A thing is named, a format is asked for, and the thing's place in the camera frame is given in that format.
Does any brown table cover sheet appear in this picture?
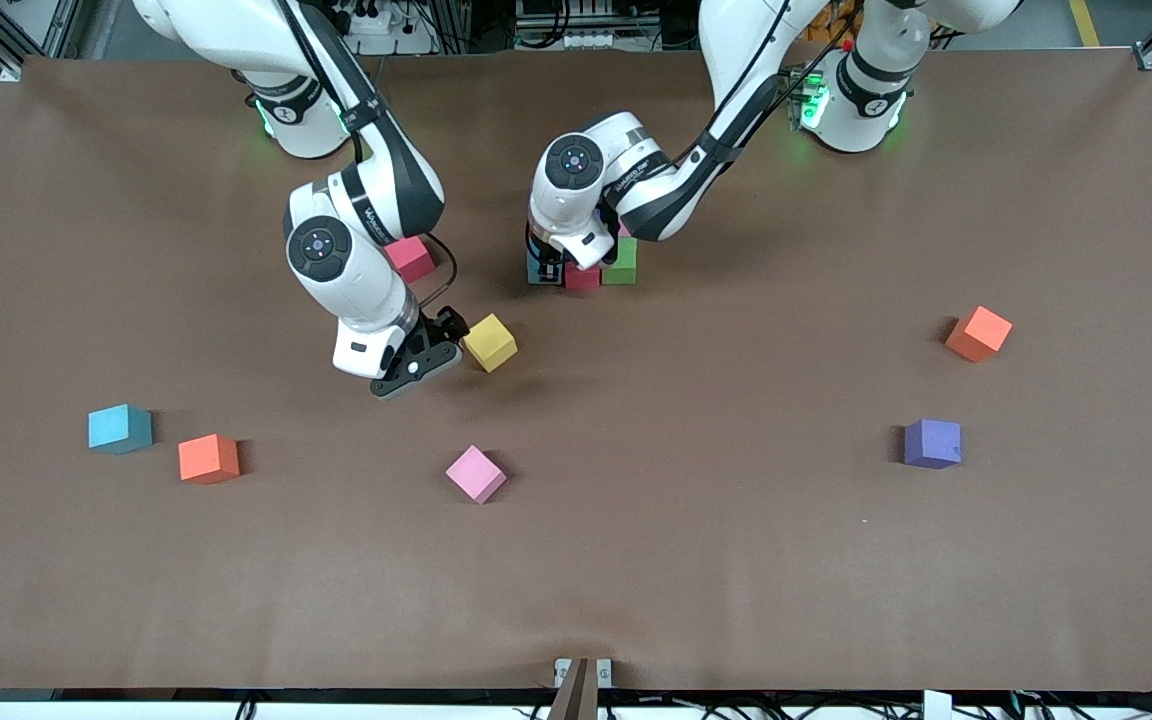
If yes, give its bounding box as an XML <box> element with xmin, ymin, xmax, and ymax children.
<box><xmin>0</xmin><ymin>48</ymin><xmax>1152</xmax><ymax>693</ymax></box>

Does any metal clamp bracket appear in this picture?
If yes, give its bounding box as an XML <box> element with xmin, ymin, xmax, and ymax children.
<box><xmin>553</xmin><ymin>657</ymin><xmax>614</xmax><ymax>691</ymax></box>

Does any green foam cube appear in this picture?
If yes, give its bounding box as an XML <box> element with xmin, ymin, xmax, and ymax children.
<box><xmin>602</xmin><ymin>237</ymin><xmax>638</xmax><ymax>286</ymax></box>

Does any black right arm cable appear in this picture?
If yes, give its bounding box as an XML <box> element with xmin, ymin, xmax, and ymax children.
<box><xmin>276</xmin><ymin>0</ymin><xmax>459</xmax><ymax>313</ymax></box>

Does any yellow foam cube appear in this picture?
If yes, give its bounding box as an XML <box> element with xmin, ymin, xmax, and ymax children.
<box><xmin>463</xmin><ymin>313</ymin><xmax>519</xmax><ymax>373</ymax></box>

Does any orange foam cube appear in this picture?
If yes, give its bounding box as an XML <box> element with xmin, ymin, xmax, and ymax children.
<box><xmin>178</xmin><ymin>433</ymin><xmax>241</xmax><ymax>486</ymax></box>
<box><xmin>944</xmin><ymin>305</ymin><xmax>1014</xmax><ymax>364</ymax></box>

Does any purple foam cube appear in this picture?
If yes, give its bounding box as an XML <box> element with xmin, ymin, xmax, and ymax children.
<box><xmin>903</xmin><ymin>418</ymin><xmax>963</xmax><ymax>470</ymax></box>

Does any pink foam cube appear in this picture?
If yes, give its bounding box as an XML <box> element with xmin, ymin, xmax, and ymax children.
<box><xmin>445</xmin><ymin>445</ymin><xmax>508</xmax><ymax>505</ymax></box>

